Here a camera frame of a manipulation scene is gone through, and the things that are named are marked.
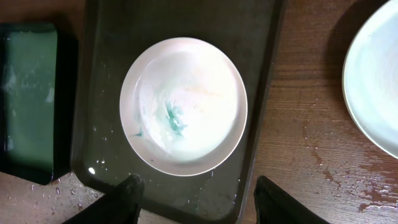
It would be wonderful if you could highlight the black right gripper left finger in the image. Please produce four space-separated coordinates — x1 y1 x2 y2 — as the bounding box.
64 174 144 224

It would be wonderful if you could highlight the pink plate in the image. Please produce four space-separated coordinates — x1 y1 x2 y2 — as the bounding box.
119 37 248 177

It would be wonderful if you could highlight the pale green large plate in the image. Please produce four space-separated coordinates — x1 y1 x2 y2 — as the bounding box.
342 0 397 157

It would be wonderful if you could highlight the dark brown serving tray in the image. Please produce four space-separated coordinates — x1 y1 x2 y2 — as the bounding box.
71 1 284 223

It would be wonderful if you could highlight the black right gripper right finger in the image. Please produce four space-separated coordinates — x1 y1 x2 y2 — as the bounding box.
254 175 327 224

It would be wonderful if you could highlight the black tray of green water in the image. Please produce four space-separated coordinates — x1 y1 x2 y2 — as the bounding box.
1 22 78 185

